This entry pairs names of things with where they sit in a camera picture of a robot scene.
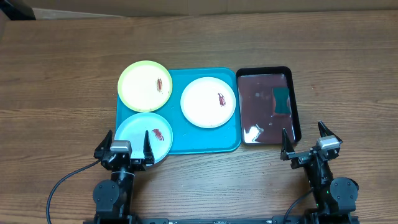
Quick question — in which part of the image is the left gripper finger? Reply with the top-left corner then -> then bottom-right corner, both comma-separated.
93,130 -> 113,159
143,130 -> 154,164

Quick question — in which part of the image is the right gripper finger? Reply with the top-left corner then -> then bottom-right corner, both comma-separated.
318,121 -> 343,144
280,128 -> 295,161

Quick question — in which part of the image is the green sponge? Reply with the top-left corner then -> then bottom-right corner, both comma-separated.
272,88 -> 290,115

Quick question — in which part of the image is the white plate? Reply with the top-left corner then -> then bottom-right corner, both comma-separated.
180,77 -> 236,129

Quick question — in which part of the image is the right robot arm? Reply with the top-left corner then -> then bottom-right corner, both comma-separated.
280,121 -> 359,223

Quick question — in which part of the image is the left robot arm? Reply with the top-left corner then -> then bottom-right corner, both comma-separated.
93,131 -> 154,224

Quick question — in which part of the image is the teal plastic tray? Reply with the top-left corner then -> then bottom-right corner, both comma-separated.
116,68 -> 241,155

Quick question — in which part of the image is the black water tray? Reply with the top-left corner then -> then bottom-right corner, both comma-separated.
236,66 -> 302,145

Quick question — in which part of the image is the light blue plate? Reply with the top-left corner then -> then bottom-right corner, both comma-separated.
114,113 -> 173,164

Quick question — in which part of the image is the yellow plate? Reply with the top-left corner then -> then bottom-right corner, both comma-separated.
118,60 -> 173,112

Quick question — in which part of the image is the dark object top-left corner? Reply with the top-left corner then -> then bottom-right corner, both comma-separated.
1,0 -> 36,21

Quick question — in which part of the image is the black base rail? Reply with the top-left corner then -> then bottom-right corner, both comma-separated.
83,214 -> 361,224

